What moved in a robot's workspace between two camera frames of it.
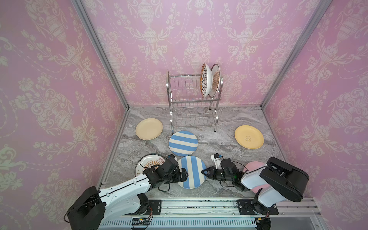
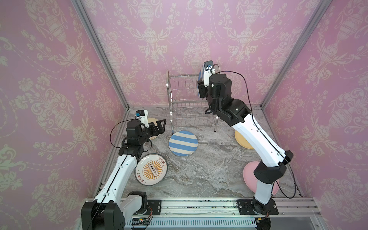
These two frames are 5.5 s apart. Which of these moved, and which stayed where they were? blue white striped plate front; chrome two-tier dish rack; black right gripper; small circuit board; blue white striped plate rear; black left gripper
Moved: black right gripper; blue white striped plate front; black left gripper
Stayed: small circuit board; chrome two-tier dish rack; blue white striped plate rear
